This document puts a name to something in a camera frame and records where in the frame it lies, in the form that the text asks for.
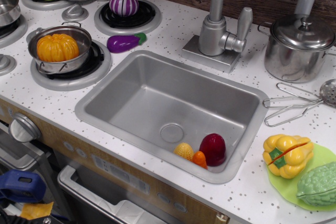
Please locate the silver toy faucet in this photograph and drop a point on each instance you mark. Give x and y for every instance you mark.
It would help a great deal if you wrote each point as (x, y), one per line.
(215, 46)

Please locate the back right stove burner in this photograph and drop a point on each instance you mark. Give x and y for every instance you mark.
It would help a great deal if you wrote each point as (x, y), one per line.
(145, 20)

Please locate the stove burner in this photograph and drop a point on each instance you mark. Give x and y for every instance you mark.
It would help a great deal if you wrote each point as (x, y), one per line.
(93, 70)
(13, 32)
(46, 5)
(145, 20)

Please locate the purple white toy onion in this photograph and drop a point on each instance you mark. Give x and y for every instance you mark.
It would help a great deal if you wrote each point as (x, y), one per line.
(124, 8)

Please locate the purple toy eggplant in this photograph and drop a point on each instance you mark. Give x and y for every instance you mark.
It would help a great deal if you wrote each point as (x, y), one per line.
(122, 43)

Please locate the grey stove knob centre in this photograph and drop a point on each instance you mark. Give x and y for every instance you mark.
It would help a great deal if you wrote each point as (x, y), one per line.
(75, 13)

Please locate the front stove burner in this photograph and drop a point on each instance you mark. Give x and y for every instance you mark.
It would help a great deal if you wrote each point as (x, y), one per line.
(93, 70)

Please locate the silver sink basin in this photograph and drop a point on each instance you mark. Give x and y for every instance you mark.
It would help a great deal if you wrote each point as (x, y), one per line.
(156, 103)

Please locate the orange toy pumpkin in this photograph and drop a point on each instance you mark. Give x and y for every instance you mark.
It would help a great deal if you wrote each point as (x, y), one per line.
(57, 48)

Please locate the back left stove burner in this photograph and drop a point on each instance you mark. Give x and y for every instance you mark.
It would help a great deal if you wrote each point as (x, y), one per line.
(46, 5)

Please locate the large steel pot with lid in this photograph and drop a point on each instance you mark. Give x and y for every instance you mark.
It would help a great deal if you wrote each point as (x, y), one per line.
(297, 47)

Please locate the small steel pot left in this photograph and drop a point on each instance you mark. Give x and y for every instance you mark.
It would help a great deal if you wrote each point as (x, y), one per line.
(10, 12)

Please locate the far left stove burner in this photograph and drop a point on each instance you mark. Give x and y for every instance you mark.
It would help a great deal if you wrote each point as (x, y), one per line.
(13, 32)

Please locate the yellow toy corn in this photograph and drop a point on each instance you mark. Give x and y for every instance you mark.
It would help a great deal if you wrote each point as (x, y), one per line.
(185, 151)

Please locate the dark red toy fruit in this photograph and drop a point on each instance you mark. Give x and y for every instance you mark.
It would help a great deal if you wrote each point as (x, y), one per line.
(213, 147)

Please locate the grey stove knob left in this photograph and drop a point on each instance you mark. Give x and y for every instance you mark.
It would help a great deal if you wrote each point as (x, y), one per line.
(7, 64)

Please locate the orange toy carrot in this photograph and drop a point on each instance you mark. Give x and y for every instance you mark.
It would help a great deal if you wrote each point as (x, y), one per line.
(199, 159)

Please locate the steel slotted spoon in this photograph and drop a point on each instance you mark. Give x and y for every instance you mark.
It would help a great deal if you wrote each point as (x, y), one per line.
(328, 91)

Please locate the silver oven knob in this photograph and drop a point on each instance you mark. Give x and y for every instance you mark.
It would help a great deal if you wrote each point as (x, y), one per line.
(23, 129)

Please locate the yellow toy bell pepper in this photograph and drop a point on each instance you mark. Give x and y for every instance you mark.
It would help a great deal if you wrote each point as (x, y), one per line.
(287, 156)

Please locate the silver dishwasher door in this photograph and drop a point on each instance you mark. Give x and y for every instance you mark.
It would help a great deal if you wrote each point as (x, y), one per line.
(97, 200)

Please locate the light green plate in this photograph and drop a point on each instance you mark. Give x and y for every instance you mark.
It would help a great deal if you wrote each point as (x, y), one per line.
(287, 188)

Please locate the blue clamp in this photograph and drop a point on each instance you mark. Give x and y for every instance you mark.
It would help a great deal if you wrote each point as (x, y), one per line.
(22, 186)

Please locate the green toy bitter gourd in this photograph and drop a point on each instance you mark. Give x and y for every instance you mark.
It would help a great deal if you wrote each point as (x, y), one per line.
(317, 187)

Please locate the yellow tape piece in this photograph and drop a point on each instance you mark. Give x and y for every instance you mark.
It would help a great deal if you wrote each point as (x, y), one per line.
(32, 211)

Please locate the steel pan with handles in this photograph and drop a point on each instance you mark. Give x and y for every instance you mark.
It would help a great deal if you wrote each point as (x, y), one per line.
(82, 37)

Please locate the wire handled utensil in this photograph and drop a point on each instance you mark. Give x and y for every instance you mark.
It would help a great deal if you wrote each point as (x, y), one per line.
(286, 115)

